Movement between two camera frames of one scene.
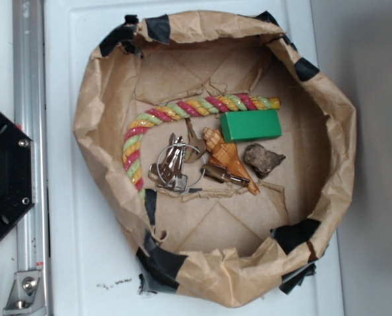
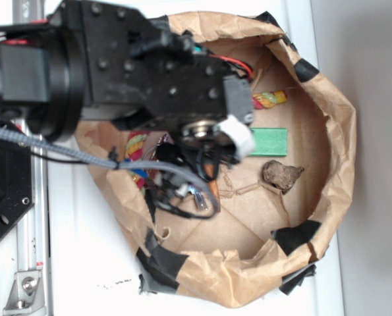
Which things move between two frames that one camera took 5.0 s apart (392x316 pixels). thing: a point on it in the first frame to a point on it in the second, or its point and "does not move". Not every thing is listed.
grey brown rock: [262, 160] to [280, 176]
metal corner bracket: [27, 297] does not move
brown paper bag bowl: [222, 245] does not move
